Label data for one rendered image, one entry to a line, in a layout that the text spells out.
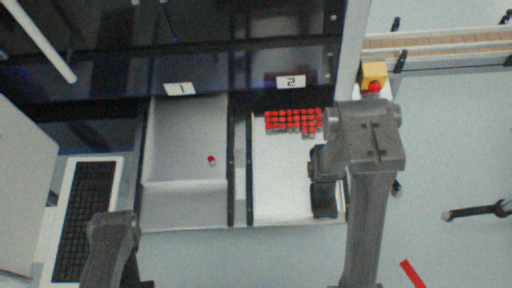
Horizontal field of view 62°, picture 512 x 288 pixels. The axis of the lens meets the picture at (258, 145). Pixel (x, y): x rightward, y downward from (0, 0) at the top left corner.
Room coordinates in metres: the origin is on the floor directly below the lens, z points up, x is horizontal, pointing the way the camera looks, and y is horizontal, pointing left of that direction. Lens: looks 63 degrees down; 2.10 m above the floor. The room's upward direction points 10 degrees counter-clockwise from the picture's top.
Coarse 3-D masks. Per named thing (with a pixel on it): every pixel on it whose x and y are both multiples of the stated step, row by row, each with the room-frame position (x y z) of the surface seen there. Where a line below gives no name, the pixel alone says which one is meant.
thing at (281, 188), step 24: (264, 144) 0.61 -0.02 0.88; (288, 144) 0.59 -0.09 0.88; (312, 144) 0.58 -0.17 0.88; (264, 168) 0.53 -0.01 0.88; (288, 168) 0.51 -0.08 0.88; (264, 192) 0.45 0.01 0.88; (288, 192) 0.44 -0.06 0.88; (336, 192) 0.41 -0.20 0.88; (264, 216) 0.37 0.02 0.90; (288, 216) 0.36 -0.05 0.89
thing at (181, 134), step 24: (168, 96) 0.86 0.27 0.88; (192, 96) 0.84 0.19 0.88; (216, 96) 0.82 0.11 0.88; (168, 120) 0.76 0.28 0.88; (192, 120) 0.75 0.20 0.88; (216, 120) 0.73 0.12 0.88; (168, 144) 0.67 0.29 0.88; (192, 144) 0.66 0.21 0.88; (216, 144) 0.64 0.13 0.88; (144, 168) 0.59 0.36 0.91; (168, 168) 0.59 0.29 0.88; (192, 168) 0.57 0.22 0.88; (216, 168) 0.56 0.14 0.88
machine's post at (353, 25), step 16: (352, 0) 0.71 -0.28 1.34; (368, 0) 0.71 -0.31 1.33; (352, 16) 0.71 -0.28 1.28; (368, 16) 0.71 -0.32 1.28; (352, 32) 0.71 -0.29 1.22; (352, 48) 0.71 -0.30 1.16; (352, 64) 0.71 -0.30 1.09; (336, 80) 0.71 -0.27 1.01; (352, 80) 0.71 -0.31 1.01; (336, 96) 0.71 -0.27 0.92
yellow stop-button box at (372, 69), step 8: (360, 64) 0.75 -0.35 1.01; (368, 64) 0.74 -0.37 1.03; (376, 64) 0.73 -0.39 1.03; (384, 64) 0.73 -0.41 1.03; (360, 72) 0.74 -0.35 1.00; (368, 72) 0.71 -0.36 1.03; (376, 72) 0.70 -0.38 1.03; (384, 72) 0.70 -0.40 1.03; (360, 80) 0.72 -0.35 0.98; (368, 80) 0.69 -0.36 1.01; (376, 80) 0.69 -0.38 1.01; (384, 80) 0.69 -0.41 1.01; (360, 88) 0.70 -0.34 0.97
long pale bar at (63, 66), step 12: (0, 0) 0.75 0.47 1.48; (12, 0) 0.75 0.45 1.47; (12, 12) 0.75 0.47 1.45; (24, 12) 0.76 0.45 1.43; (24, 24) 0.74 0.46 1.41; (36, 36) 0.75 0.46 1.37; (48, 48) 0.75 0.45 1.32; (60, 60) 0.75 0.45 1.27; (60, 72) 0.75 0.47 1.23; (72, 72) 0.76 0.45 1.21
